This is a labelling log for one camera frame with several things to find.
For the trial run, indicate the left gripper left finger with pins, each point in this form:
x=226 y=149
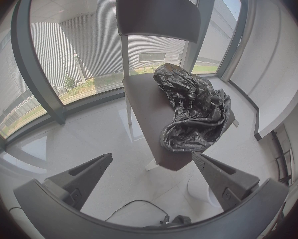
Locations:
x=84 y=178

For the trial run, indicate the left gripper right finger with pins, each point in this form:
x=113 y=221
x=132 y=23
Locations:
x=221 y=180

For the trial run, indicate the white trash bin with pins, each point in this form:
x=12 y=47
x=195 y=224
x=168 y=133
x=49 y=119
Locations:
x=196 y=185

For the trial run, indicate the black plastic bag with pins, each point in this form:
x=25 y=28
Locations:
x=193 y=108

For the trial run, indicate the window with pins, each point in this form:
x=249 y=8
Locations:
x=56 y=108

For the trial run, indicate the grey seat white-legged chair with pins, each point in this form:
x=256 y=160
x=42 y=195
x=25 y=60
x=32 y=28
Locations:
x=144 y=103

